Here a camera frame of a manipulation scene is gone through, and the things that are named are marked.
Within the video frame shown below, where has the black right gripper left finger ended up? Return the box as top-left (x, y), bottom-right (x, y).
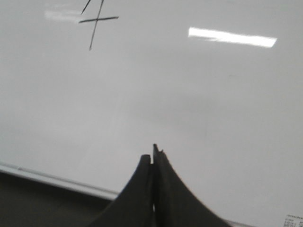
top-left (89, 155), bottom-right (153, 227)

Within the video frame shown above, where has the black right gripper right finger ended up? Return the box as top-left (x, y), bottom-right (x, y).
top-left (153, 144), bottom-right (229, 227)

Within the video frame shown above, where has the white printed label sticker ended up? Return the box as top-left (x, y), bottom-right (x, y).
top-left (283, 214), bottom-right (303, 227)

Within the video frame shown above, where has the white whiteboard with aluminium frame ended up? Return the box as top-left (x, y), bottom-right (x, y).
top-left (0, 0), bottom-right (303, 227)

